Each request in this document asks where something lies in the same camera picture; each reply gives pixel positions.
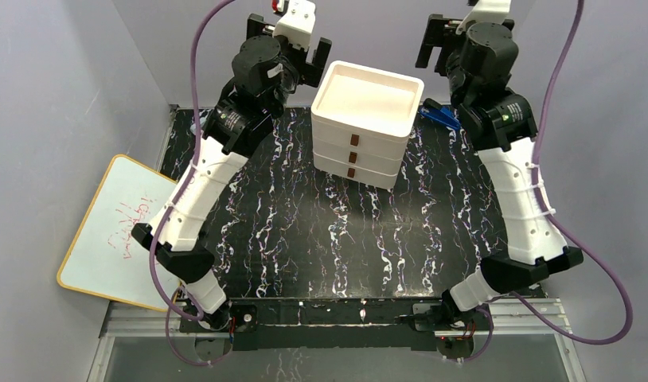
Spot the white drawer organizer box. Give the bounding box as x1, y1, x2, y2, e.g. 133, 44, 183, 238
310, 60, 424, 190

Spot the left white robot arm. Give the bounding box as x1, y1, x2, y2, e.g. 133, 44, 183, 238
131, 2, 332, 321

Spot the yellow framed whiteboard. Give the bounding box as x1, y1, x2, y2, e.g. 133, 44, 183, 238
57, 154, 176, 312

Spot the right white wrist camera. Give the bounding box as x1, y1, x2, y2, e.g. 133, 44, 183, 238
455, 0, 512, 35

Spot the blue stapler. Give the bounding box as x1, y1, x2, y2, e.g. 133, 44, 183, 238
419, 98, 461, 131

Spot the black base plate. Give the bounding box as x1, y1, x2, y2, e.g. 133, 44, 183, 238
178, 298, 490, 357

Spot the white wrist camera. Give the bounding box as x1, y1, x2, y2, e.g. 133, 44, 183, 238
455, 0, 512, 35
271, 0, 316, 52

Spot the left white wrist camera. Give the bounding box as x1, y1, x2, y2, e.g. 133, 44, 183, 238
271, 0, 316, 52

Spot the aluminium rail frame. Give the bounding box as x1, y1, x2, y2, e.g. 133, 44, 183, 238
88, 107, 584, 381

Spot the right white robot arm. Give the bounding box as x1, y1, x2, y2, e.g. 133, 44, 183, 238
416, 14, 584, 319

